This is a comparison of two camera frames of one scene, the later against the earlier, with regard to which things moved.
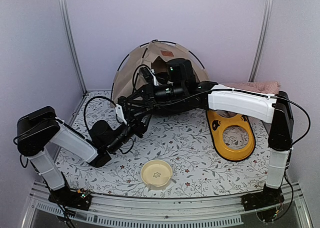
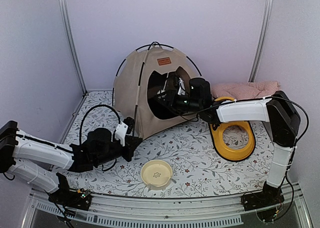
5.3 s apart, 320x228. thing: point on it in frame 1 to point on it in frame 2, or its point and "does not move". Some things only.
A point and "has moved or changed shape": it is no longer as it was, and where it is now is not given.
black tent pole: x=123 y=60 has moved or changed shape
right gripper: x=145 y=99 to x=171 y=104
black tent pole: x=156 y=41 to x=160 y=44
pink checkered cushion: x=271 y=87 does not move
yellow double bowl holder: x=218 y=124 does not move
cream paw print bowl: x=156 y=174 does not move
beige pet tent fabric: x=155 y=54 has moved or changed shape
